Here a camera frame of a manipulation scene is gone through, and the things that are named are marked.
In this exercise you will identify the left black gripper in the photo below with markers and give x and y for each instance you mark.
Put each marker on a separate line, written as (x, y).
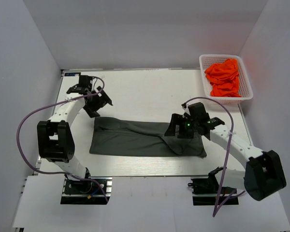
(96, 102)

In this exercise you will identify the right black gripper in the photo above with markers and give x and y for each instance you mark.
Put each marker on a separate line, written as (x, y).
(178, 126)

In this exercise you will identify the dark grey t shirt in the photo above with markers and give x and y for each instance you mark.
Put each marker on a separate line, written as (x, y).
(115, 137)

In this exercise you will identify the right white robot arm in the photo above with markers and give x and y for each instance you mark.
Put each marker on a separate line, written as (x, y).
(263, 173)

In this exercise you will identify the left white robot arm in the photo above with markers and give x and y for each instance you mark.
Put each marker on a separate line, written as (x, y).
(55, 139)

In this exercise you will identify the blue label sticker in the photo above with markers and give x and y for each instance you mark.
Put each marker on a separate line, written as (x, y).
(72, 74)

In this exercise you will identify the white plastic basket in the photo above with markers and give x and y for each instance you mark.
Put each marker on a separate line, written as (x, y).
(245, 89)

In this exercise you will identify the orange t shirt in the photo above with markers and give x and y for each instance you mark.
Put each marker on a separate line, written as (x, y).
(224, 78)

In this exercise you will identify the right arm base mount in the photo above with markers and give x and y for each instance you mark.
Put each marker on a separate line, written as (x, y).
(204, 193)

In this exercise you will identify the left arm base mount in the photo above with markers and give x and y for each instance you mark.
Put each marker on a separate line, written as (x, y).
(89, 193)

